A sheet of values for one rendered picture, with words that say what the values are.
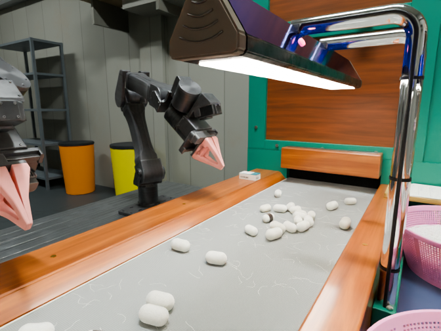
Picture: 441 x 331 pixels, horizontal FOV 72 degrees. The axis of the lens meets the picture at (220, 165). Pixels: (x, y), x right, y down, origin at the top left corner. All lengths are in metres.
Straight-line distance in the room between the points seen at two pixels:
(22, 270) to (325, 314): 0.41
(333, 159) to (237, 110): 1.80
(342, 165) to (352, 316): 0.64
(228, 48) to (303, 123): 0.82
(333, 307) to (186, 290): 0.20
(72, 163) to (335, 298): 3.50
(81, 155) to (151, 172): 2.80
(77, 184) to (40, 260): 3.27
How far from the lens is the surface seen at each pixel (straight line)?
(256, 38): 0.31
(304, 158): 1.02
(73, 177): 3.79
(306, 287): 0.48
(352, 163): 0.98
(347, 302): 0.43
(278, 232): 0.61
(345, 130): 1.05
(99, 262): 0.54
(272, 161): 1.12
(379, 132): 1.04
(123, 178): 3.03
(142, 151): 0.97
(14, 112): 0.43
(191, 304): 0.44
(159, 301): 0.42
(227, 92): 2.76
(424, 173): 1.03
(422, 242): 0.66
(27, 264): 0.55
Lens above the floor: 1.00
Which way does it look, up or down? 11 degrees down
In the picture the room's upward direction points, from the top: straight up
